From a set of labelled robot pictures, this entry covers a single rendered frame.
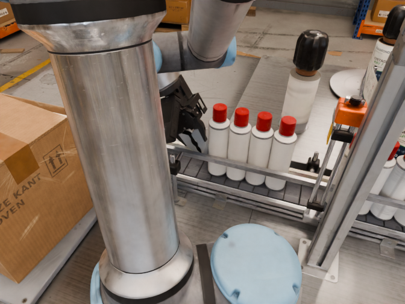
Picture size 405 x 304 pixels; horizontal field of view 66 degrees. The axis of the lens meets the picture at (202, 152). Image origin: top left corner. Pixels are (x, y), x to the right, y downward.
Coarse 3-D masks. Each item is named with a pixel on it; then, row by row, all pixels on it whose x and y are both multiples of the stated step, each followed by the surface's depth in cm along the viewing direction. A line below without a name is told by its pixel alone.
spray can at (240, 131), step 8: (240, 112) 69; (248, 112) 69; (240, 120) 69; (232, 128) 72; (240, 128) 71; (248, 128) 71; (232, 136) 72; (240, 136) 71; (248, 136) 72; (232, 144) 74; (240, 144) 73; (248, 144) 74; (232, 152) 75; (240, 152) 75; (240, 160) 76; (232, 168) 79; (232, 176) 80; (240, 176) 80
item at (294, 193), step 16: (192, 160) 87; (192, 176) 83; (208, 176) 83; (224, 176) 83; (256, 192) 78; (272, 192) 78; (288, 192) 78; (304, 192) 78; (320, 192) 78; (384, 224) 71
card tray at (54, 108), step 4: (8, 96) 116; (12, 96) 115; (20, 100) 115; (24, 100) 114; (28, 100) 113; (32, 100) 113; (32, 104) 114; (36, 104) 113; (40, 104) 112; (44, 104) 112; (48, 104) 111; (44, 108) 113; (48, 108) 112; (52, 108) 111; (56, 108) 111; (60, 108) 110; (56, 112) 112; (60, 112) 111; (64, 112) 111
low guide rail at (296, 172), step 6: (60, 114) 98; (168, 144) 89; (174, 144) 88; (180, 144) 87; (192, 150) 87; (294, 174) 80; (300, 174) 79; (306, 174) 78; (312, 174) 78; (324, 180) 78
